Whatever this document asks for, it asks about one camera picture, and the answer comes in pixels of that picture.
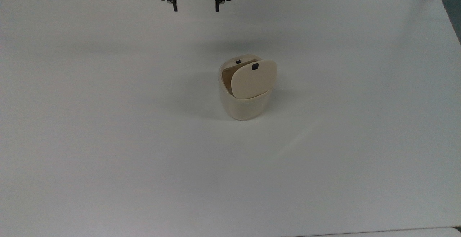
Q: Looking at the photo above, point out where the cream trash bin with lid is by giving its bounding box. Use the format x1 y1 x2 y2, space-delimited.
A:
218 54 278 121

